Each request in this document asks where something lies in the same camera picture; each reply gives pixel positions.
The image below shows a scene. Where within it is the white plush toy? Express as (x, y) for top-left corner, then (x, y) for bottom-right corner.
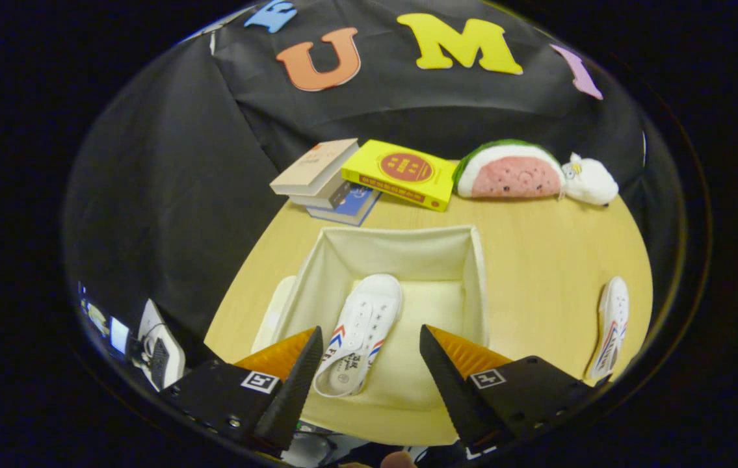
(560, 153), (620, 207)

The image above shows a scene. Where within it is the blue book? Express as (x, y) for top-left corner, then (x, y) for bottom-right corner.
(324, 184), (382, 227)

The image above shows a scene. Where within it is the grey book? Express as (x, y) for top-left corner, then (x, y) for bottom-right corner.
(289, 170), (351, 209)

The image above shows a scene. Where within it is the computer monitor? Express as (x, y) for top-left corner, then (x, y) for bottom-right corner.
(79, 283), (132, 358)

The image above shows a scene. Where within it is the watermelon slice plush toy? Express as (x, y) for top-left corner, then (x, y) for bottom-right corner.
(452, 139), (566, 199)

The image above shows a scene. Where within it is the cream fabric storage box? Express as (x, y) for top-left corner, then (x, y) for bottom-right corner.
(274, 224), (490, 413)

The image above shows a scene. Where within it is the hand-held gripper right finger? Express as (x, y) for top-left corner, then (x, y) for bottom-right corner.
(419, 325), (610, 449)

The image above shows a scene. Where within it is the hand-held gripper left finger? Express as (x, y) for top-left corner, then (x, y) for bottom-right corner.
(164, 326), (324, 452)

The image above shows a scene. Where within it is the yellow book with red circle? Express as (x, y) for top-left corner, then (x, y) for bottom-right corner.
(341, 139), (458, 213)

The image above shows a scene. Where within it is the white device with black keypad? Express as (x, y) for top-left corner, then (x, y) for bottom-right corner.
(137, 299), (186, 391)

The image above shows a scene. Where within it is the beige book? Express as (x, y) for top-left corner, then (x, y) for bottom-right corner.
(270, 138), (360, 196)

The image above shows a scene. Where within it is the white shoe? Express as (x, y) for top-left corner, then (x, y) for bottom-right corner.
(313, 274), (403, 398)
(585, 276), (630, 381)

